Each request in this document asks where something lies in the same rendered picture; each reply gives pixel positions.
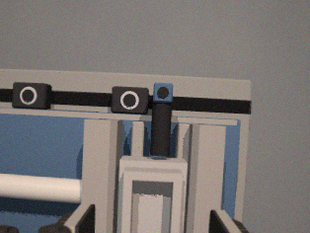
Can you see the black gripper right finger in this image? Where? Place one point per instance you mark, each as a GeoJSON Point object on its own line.
{"type": "Point", "coordinates": [220, 222]}

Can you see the white rectangular block with pocket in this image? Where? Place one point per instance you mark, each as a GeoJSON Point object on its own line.
{"type": "Point", "coordinates": [152, 194]}

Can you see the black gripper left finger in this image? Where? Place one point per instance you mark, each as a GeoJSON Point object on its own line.
{"type": "Point", "coordinates": [82, 220]}

